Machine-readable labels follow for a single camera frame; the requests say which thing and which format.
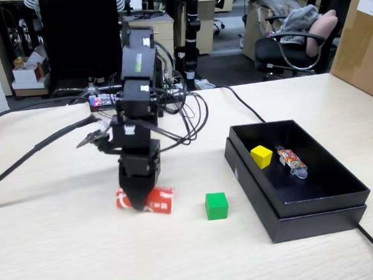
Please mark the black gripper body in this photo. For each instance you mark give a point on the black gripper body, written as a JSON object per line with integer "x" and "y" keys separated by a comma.
{"x": 140, "y": 162}

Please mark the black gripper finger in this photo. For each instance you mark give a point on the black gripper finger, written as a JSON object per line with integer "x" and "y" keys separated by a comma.
{"x": 138, "y": 189}

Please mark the red carton box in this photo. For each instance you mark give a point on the red carton box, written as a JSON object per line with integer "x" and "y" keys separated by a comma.
{"x": 160, "y": 201}

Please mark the green wooden cube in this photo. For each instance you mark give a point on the green wooden cube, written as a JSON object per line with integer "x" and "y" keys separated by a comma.
{"x": 216, "y": 206}

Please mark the yellow wooden cube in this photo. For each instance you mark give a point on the yellow wooden cube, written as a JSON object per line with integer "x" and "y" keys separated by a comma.
{"x": 261, "y": 156}

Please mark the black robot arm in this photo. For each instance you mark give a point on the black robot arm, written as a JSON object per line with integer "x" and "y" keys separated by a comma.
{"x": 138, "y": 98}

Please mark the black cardboard box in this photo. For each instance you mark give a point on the black cardboard box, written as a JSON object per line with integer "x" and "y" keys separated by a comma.
{"x": 322, "y": 205}

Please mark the black open box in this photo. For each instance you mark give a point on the black open box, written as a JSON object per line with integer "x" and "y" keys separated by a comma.
{"x": 320, "y": 225}

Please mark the large brown cardboard box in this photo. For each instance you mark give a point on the large brown cardboard box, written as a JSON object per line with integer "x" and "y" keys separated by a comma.
{"x": 359, "y": 54}

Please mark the control board with red light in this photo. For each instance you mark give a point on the control board with red light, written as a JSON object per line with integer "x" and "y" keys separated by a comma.
{"x": 95, "y": 101}

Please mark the black monitor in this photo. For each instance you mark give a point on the black monitor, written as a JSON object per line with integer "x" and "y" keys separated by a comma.
{"x": 80, "y": 35}

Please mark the white small boxes stack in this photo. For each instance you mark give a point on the white small boxes stack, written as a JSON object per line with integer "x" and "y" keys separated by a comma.
{"x": 25, "y": 74}

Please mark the black pole stand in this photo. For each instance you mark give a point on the black pole stand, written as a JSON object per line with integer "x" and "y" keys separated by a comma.
{"x": 192, "y": 24}

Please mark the colourful pack with clear cap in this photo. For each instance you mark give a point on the colourful pack with clear cap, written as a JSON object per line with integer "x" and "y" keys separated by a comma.
{"x": 290, "y": 160}

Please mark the black office chair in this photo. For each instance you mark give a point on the black office chair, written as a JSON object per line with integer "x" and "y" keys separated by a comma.
{"x": 270, "y": 51}

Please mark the grey cloth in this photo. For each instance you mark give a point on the grey cloth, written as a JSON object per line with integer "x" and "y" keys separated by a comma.
{"x": 299, "y": 20}

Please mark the pink cushion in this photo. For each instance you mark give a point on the pink cushion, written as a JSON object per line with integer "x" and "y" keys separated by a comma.
{"x": 321, "y": 31}

